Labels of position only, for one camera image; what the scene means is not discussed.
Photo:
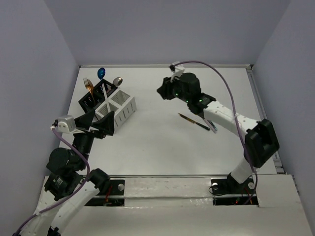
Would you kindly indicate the gold knife black handle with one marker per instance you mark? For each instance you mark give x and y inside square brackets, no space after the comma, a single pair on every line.
[194,122]

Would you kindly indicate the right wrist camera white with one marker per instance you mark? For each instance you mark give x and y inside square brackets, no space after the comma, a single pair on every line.
[177,69]

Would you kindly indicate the black utensil container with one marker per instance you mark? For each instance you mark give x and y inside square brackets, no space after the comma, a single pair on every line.
[84,101]

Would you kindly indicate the clear chopstick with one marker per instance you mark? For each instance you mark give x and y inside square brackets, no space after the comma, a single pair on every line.
[99,97]
[105,97]

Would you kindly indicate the copper fork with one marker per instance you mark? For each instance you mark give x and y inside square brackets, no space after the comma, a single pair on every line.
[91,89]

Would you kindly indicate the silver spoon pink handle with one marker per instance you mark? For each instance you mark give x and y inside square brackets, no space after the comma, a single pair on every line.
[115,84]

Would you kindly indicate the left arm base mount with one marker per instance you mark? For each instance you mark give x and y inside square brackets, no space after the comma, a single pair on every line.
[112,197]

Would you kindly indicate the white utensil container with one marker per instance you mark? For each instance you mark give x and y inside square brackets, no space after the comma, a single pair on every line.
[123,105]

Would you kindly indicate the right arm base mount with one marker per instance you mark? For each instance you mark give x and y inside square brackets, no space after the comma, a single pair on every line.
[245,195]

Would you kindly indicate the blue metallic spoon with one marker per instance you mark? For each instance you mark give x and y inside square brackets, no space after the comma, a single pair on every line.
[101,73]

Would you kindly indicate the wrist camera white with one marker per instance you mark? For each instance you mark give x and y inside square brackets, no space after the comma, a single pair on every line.
[66,124]
[177,69]

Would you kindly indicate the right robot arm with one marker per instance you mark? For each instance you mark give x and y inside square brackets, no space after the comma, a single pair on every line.
[259,137]

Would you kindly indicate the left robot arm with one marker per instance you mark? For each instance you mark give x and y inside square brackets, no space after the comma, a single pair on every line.
[71,182]

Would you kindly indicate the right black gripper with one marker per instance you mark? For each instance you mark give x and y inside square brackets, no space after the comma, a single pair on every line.
[165,93]

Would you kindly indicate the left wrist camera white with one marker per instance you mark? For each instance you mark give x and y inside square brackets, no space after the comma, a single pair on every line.
[66,124]

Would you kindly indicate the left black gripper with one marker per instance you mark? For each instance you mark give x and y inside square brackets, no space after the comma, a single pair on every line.
[91,131]

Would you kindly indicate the gold fork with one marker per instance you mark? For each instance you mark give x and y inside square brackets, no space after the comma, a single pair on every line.
[86,83]

